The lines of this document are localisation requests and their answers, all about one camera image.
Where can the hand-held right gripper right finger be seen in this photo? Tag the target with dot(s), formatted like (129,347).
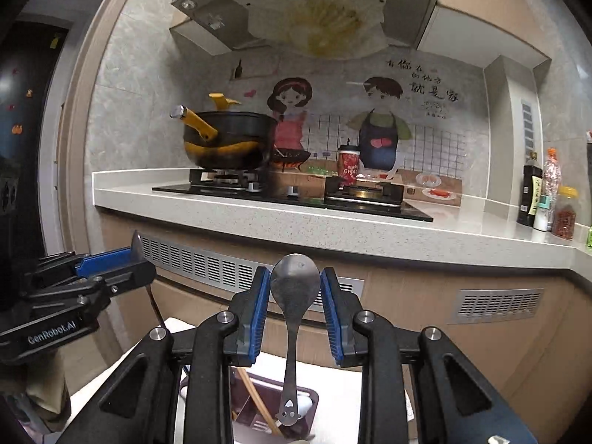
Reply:
(330,314)

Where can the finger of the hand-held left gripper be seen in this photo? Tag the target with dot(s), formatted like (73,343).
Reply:
(104,261)
(129,277)

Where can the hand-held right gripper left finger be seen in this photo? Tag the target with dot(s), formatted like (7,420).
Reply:
(259,314)

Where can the small thin metal spoon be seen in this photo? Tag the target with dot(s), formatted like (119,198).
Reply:
(137,247)

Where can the large steel spoon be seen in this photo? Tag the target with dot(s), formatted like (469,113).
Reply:
(295,286)

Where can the wooden chopstick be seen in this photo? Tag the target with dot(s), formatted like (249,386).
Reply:
(259,400)

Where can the dark brown utensil holder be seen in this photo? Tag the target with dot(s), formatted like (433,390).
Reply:
(307,423)

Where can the long metal vent grille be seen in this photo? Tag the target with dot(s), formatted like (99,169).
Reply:
(208,263)

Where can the black gas stove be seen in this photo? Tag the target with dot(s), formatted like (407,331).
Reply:
(286,201)

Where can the red paper cup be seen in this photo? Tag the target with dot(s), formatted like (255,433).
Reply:
(349,166)

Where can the short metal vent grille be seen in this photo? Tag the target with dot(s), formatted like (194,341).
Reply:
(502,306)

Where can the black refrigerator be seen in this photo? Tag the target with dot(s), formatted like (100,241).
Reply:
(27,101)

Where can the black and yellow pot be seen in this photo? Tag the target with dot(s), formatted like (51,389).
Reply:
(231,129)

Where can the dark soy sauce bottle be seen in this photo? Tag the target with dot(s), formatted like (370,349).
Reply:
(528,194)

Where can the small white bottle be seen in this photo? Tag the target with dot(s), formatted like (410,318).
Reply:
(541,217)

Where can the chili jar yellow lid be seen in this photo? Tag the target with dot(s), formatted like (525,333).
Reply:
(565,215)

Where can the range hood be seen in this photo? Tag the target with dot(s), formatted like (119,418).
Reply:
(203,23)

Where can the clear plastic bottle orange cap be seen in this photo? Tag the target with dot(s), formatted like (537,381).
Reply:
(551,171)

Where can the green spray bottle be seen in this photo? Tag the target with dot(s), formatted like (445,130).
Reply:
(589,240)

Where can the stained paper hood cover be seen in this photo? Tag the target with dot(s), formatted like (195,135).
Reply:
(323,18)

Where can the upper kitchen cabinet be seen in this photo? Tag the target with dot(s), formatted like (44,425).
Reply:
(471,32)

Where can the cartoon couple wall sticker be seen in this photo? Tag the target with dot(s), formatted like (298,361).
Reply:
(416,115)

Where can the white wall louver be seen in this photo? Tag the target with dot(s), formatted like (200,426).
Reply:
(526,125)

